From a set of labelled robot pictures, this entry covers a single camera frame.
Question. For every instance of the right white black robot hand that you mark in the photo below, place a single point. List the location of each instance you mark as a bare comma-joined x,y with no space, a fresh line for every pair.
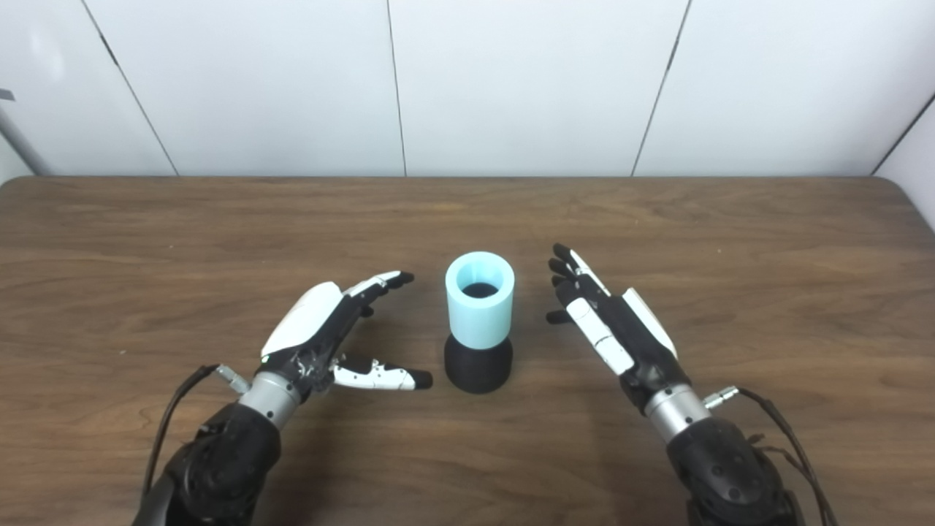
628,329

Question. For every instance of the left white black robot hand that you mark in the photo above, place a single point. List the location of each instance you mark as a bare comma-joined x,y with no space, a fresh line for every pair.
310,325

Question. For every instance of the black nozzle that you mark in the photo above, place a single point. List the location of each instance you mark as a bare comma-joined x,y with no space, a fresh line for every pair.
478,369

